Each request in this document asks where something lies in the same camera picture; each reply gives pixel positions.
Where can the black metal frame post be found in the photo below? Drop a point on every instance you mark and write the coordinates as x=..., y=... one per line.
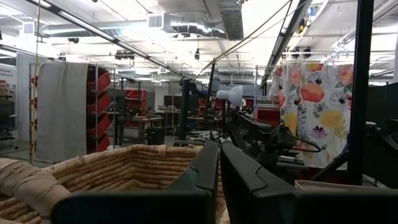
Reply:
x=360, y=93

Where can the red bin shelf rack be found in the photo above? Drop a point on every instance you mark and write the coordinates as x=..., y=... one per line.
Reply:
x=136, y=95
x=99, y=102

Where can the black overhead beam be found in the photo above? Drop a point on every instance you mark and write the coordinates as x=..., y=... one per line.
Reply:
x=102, y=32
x=287, y=31

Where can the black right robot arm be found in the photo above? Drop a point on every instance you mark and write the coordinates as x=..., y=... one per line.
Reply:
x=255, y=137

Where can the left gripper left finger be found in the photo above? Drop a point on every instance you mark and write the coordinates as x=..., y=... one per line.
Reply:
x=174, y=205

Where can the wooden workbench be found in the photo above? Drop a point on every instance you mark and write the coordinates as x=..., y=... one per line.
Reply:
x=143, y=119

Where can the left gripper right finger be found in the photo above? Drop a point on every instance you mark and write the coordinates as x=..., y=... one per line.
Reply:
x=264, y=202

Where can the floral print curtain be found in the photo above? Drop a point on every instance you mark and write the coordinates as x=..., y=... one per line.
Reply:
x=314, y=93

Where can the round silver ventilation duct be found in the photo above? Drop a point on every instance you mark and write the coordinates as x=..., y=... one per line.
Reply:
x=192, y=28

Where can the white desk lamp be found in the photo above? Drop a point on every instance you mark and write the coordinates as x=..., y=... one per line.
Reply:
x=234, y=95

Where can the black floor bin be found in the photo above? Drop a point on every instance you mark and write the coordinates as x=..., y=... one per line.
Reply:
x=155, y=135

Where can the grey fabric curtain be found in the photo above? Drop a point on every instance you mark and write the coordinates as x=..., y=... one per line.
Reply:
x=62, y=109

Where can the woven wicker basket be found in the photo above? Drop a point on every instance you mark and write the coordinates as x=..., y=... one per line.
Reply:
x=124, y=168

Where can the rectangular metal ventilation duct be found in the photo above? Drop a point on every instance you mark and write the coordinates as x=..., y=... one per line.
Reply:
x=231, y=18

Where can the black support column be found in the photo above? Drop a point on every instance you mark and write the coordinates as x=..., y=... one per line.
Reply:
x=185, y=109

